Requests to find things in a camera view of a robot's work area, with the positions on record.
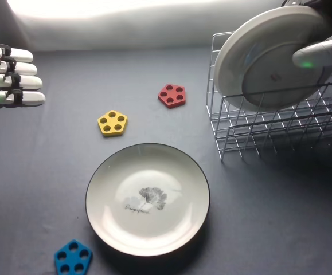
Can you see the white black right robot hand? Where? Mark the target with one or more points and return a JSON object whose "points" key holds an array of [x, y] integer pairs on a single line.
{"points": [[312, 55]]}

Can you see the white backdrop curtain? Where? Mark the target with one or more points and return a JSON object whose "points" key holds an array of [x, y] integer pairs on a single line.
{"points": [[125, 23]]}

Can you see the blue pentagon block with holes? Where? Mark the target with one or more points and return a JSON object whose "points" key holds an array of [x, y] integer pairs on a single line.
{"points": [[73, 257]]}

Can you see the yellow pentagon block with holes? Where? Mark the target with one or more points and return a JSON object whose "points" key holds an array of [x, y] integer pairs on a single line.
{"points": [[112, 121]]}

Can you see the white plate with leaf print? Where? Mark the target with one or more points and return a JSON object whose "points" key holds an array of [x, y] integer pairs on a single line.
{"points": [[254, 51], [154, 229]]}

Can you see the red pentagon block with holes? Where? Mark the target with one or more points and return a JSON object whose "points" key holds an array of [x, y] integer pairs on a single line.
{"points": [[172, 93]]}

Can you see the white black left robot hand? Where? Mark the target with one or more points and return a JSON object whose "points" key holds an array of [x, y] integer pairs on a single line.
{"points": [[25, 68]]}

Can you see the grey table cloth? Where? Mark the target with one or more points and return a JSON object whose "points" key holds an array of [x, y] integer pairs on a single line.
{"points": [[39, 172]]}

